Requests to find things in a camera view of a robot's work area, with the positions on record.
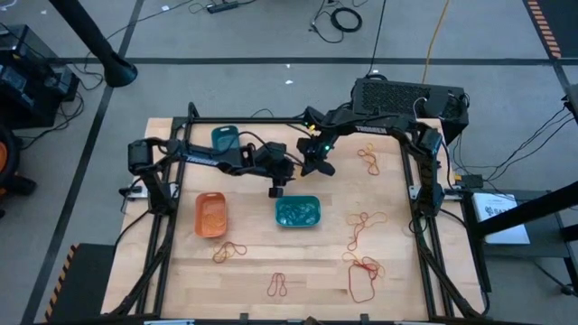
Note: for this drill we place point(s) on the bands pile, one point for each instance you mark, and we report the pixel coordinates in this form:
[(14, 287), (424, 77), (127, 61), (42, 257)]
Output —
[(345, 255)]

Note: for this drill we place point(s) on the silver aluminium bar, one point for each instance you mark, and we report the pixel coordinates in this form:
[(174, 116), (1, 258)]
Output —
[(169, 322), (413, 323)]

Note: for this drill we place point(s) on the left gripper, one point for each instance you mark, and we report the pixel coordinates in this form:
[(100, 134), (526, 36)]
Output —
[(273, 162)]

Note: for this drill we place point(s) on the black equipment cart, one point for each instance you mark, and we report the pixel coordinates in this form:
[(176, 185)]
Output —
[(27, 90)]

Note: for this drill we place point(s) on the black stand pole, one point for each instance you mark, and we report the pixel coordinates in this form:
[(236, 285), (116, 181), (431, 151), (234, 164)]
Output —
[(90, 38), (533, 207)]

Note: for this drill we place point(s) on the white paper sheet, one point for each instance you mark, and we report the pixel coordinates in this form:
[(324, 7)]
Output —
[(506, 225)]

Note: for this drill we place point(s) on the grey side table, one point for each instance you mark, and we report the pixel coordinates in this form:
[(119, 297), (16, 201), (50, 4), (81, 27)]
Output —
[(546, 246)]

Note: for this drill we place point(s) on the black power strip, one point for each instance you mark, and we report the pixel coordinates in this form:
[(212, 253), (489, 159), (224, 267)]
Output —
[(222, 6)]

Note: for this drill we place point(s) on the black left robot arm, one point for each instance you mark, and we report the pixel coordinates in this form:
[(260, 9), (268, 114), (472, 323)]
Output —
[(203, 158)]

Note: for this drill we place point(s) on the black tripod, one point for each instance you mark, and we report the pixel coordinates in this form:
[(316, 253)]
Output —
[(566, 286)]

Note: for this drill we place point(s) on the hazard-striped black mat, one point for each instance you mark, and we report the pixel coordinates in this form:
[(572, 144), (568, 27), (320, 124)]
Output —
[(90, 280), (564, 22)]

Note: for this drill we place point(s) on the small yellow tag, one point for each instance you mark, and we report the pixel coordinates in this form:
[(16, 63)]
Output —
[(310, 129)]

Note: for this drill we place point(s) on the orange black vacuum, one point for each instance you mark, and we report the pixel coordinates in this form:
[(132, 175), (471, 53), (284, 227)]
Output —
[(6, 158)]

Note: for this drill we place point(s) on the dark blue plastic basket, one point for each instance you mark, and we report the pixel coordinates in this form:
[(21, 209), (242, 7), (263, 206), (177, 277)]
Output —
[(225, 134)]

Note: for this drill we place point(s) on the orange plastic basket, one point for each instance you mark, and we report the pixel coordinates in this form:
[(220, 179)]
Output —
[(211, 216)]

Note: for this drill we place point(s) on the black computer tower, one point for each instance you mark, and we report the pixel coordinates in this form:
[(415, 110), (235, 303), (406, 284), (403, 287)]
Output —
[(393, 97)]

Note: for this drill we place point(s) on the rubber bands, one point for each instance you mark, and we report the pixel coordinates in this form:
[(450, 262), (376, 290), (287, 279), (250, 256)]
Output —
[(368, 267), (361, 301), (373, 169)]

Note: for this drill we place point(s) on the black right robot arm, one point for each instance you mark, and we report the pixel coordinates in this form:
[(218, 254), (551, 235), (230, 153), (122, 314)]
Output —
[(370, 128)]

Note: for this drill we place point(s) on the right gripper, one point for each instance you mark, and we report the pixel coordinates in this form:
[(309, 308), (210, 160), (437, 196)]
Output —
[(316, 151)]

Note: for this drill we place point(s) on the teal green plastic basket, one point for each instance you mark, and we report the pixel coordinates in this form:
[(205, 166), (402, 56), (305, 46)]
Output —
[(298, 212)]

